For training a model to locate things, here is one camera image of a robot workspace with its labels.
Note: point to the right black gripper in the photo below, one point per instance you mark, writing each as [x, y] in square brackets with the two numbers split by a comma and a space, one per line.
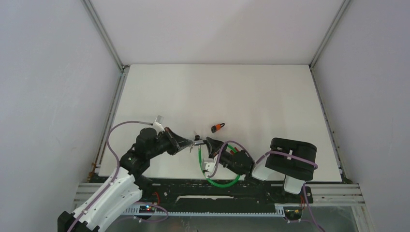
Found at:
[213, 145]

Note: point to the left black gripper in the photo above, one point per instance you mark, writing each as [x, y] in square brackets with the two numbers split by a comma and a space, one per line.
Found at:
[180, 142]

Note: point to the silver key bunch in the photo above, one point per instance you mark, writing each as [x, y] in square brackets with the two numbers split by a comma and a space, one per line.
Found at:
[196, 141]

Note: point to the orange padlock with keys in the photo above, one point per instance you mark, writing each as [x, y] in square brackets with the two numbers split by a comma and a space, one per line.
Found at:
[217, 127]

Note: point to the green cable lock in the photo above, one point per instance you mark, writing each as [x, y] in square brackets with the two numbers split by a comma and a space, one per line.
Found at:
[212, 182]

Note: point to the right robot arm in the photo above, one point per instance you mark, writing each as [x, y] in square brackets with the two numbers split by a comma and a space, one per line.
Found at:
[294, 159]

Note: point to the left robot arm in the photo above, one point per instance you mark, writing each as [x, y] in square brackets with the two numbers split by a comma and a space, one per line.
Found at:
[125, 186]

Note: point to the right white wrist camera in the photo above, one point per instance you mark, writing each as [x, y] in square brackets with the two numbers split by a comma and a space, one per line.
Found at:
[209, 167]

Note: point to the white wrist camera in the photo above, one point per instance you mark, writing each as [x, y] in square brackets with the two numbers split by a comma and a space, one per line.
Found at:
[157, 124]
[209, 167]

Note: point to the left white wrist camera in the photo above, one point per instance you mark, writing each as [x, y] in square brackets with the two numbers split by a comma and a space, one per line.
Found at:
[157, 124]

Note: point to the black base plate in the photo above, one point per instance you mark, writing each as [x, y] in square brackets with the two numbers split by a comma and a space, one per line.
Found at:
[199, 196]

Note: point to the left aluminium corner post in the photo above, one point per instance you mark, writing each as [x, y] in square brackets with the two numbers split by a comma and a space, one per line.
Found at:
[98, 24]

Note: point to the aluminium corner post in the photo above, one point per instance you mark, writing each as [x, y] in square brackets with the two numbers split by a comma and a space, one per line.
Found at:
[98, 24]
[330, 31]

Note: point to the aluminium front frame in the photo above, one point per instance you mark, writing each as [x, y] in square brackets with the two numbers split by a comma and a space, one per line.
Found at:
[324, 194]

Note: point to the right aluminium corner post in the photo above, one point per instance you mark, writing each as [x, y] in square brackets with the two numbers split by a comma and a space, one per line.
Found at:
[330, 31]

